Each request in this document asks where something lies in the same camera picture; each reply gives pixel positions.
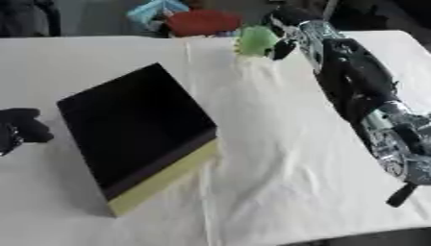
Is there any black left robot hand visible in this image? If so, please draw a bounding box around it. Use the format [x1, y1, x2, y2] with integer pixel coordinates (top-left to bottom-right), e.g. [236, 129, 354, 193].
[0, 108, 56, 158]

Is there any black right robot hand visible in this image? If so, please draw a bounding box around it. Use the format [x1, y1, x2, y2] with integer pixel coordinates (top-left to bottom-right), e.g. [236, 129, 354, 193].
[261, 5, 323, 62]

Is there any green toy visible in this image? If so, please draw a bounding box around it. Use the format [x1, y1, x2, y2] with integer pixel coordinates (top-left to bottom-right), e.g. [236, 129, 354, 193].
[232, 25, 280, 60]

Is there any tan box with black inside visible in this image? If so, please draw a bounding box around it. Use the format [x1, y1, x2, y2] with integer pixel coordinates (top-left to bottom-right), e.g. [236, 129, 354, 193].
[55, 61, 221, 218]

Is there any red bag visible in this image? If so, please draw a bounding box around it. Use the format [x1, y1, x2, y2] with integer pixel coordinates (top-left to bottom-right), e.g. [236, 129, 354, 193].
[163, 9, 244, 38]

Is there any dark chair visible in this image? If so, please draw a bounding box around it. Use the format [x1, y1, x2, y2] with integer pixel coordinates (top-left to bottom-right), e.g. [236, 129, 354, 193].
[0, 0, 63, 38]

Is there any light blue plastic bag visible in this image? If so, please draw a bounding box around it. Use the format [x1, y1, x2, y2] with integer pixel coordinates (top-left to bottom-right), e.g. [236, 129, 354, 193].
[124, 0, 192, 31]

